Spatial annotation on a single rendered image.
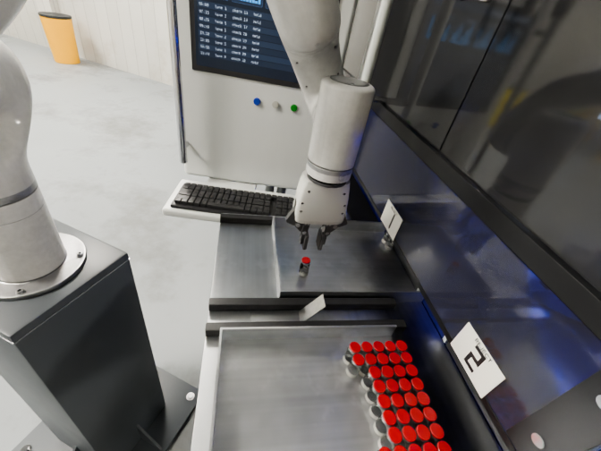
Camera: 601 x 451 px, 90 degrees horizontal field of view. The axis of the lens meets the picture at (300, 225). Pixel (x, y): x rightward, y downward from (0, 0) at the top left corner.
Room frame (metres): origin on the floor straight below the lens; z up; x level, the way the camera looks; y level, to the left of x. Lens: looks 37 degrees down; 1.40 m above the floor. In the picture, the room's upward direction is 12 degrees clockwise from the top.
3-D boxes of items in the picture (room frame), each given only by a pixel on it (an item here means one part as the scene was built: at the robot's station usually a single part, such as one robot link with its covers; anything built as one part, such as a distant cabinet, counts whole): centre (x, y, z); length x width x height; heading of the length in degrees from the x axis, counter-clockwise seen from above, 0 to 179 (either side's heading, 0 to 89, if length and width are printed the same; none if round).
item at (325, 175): (0.50, -0.03, 1.16); 0.09 x 0.08 x 0.03; 105
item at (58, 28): (4.80, 4.10, 0.31); 0.40 x 0.39 x 0.61; 165
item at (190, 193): (0.83, 0.22, 0.82); 0.40 x 0.14 x 0.02; 97
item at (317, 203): (0.50, -0.03, 1.10); 0.10 x 0.07 x 0.11; 105
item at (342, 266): (0.57, -0.12, 0.90); 0.34 x 0.26 x 0.04; 105
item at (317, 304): (0.37, -0.01, 0.91); 0.14 x 0.03 x 0.06; 105
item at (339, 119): (0.50, -0.03, 1.24); 0.09 x 0.08 x 0.13; 11
